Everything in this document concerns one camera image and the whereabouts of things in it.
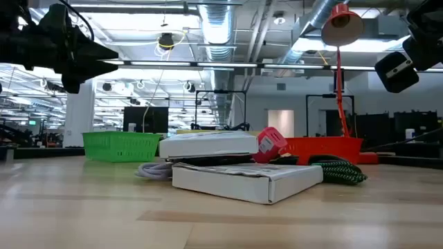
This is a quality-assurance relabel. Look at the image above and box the red desk lamp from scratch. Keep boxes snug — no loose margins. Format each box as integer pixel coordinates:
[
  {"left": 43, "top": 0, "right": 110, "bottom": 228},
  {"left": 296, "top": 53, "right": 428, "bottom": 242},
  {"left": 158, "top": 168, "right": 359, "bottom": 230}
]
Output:
[{"left": 320, "top": 3, "right": 380, "bottom": 165}]

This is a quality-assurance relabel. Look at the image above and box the white product box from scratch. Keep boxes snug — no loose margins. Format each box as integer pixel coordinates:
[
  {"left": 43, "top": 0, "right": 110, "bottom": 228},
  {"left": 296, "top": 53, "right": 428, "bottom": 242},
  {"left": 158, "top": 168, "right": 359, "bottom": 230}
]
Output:
[
  {"left": 158, "top": 130, "right": 260, "bottom": 160},
  {"left": 172, "top": 162, "right": 325, "bottom": 205}
]

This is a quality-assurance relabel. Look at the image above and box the black flat monitor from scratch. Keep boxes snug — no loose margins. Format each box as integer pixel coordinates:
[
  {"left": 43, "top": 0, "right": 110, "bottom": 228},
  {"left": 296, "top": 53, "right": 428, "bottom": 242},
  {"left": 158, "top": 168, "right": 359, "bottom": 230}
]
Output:
[{"left": 123, "top": 106, "right": 170, "bottom": 134}]

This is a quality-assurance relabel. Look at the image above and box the black metal rig frame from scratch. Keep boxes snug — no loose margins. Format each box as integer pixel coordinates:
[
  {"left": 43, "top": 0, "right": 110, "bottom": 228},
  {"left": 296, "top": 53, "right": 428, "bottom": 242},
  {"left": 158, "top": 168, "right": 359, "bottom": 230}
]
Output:
[
  {"left": 195, "top": 89, "right": 248, "bottom": 131},
  {"left": 305, "top": 93, "right": 356, "bottom": 138}
]

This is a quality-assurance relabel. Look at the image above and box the thin black cable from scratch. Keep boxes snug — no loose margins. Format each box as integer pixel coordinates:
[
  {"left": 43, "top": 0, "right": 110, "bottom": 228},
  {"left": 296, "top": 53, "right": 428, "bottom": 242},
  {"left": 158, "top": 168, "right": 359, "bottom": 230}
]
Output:
[{"left": 165, "top": 154, "right": 256, "bottom": 167}]

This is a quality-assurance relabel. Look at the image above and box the black left camera cable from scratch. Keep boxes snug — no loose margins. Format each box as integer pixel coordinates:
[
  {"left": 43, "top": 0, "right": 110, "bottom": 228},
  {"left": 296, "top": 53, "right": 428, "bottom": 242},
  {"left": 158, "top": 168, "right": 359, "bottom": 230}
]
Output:
[{"left": 58, "top": 0, "right": 95, "bottom": 42}]

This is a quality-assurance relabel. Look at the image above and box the green plastic basket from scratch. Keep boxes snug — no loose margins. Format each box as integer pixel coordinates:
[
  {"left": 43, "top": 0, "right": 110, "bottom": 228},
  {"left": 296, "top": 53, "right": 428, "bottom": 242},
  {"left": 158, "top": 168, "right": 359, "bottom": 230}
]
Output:
[{"left": 82, "top": 131, "right": 162, "bottom": 163}]

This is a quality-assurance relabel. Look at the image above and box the grey cable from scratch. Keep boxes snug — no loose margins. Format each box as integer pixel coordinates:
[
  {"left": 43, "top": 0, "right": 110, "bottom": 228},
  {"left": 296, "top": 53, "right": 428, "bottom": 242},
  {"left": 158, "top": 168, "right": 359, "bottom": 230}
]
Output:
[{"left": 134, "top": 162, "right": 174, "bottom": 181}]

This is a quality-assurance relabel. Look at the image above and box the black ceiling-mounted camera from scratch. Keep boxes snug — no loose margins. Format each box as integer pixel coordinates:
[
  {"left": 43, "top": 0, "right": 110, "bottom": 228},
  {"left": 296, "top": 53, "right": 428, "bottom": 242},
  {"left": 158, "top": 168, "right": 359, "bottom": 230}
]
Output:
[{"left": 158, "top": 32, "right": 175, "bottom": 51}]

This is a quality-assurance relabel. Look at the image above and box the red plastic basket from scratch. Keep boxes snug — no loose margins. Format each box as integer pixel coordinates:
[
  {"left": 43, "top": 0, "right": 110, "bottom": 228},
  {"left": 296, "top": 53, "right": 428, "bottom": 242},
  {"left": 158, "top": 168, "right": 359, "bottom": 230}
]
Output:
[{"left": 282, "top": 136, "right": 364, "bottom": 166}]

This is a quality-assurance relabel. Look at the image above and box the overhead light bar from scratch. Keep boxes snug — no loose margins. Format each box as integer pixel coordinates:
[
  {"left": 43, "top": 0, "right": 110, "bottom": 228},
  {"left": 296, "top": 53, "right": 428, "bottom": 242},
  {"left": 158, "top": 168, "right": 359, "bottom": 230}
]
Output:
[{"left": 100, "top": 59, "right": 443, "bottom": 73}]

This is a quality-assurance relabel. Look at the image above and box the white door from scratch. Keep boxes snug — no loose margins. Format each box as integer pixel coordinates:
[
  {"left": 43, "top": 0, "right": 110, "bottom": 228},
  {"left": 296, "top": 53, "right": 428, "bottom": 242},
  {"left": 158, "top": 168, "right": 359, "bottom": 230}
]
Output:
[{"left": 267, "top": 109, "right": 295, "bottom": 138}]

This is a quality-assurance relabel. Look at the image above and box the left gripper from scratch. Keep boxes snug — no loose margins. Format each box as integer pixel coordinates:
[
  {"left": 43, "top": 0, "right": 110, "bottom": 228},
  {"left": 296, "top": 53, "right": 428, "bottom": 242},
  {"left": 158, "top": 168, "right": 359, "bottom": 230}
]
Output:
[{"left": 33, "top": 3, "right": 119, "bottom": 94}]

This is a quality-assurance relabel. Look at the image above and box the green black braided cable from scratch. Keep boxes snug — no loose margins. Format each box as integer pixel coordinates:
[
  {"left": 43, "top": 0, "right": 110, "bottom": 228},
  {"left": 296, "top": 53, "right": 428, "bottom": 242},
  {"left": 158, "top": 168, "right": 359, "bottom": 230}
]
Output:
[{"left": 311, "top": 159, "right": 368, "bottom": 186}]

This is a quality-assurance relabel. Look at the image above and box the pink wall charger cube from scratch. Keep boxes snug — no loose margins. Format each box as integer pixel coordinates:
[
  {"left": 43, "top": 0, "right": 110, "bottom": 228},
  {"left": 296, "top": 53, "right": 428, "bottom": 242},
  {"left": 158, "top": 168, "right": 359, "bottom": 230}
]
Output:
[{"left": 251, "top": 127, "right": 289, "bottom": 164}]

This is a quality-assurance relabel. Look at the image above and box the yellow translucent bin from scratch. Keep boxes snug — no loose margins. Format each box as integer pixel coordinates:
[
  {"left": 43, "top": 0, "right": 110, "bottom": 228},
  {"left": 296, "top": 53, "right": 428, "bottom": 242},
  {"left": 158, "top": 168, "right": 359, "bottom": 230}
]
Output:
[{"left": 175, "top": 129, "right": 263, "bottom": 136}]

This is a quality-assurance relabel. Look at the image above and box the black storage cabinet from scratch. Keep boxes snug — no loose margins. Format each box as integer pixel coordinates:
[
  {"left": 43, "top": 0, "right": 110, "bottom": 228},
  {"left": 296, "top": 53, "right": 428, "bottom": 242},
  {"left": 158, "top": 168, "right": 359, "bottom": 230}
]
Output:
[
  {"left": 356, "top": 112, "right": 390, "bottom": 146},
  {"left": 393, "top": 110, "right": 440, "bottom": 145}
]

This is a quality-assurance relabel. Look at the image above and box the white structural column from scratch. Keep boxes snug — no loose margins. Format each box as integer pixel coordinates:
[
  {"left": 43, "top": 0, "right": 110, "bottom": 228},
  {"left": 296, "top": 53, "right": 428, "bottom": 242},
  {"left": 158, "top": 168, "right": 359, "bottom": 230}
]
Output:
[{"left": 62, "top": 81, "right": 96, "bottom": 149}]

